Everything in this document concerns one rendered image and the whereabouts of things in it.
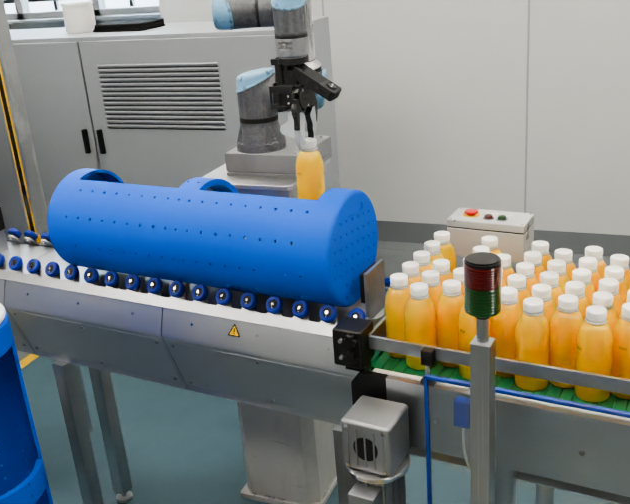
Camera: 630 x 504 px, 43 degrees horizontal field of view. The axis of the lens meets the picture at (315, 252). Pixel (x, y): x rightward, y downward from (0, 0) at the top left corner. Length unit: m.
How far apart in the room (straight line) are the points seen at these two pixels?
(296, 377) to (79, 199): 0.76
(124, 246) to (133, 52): 1.86
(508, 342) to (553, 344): 0.09
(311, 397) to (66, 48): 2.52
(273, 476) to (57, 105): 2.24
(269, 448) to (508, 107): 2.55
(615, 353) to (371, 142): 3.32
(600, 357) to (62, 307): 1.49
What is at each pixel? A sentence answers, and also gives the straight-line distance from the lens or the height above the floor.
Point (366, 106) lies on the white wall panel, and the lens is 4.78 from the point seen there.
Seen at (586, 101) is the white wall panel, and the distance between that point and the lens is 4.53.
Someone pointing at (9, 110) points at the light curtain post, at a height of 1.33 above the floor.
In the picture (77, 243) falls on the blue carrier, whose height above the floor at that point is 1.07.
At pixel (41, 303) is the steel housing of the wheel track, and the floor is 0.86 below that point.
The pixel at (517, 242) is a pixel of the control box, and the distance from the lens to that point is 2.05.
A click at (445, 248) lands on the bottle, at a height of 1.06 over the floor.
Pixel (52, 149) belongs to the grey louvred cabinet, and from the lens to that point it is 4.32.
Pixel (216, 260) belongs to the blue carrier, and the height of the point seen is 1.08.
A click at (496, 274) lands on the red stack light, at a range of 1.40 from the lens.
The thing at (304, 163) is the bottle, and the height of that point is 1.30.
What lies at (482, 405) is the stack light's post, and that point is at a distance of 1.52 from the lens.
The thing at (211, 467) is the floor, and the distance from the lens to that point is 3.10.
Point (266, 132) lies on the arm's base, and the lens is 2.38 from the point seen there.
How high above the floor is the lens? 1.79
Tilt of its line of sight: 21 degrees down
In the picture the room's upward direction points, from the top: 5 degrees counter-clockwise
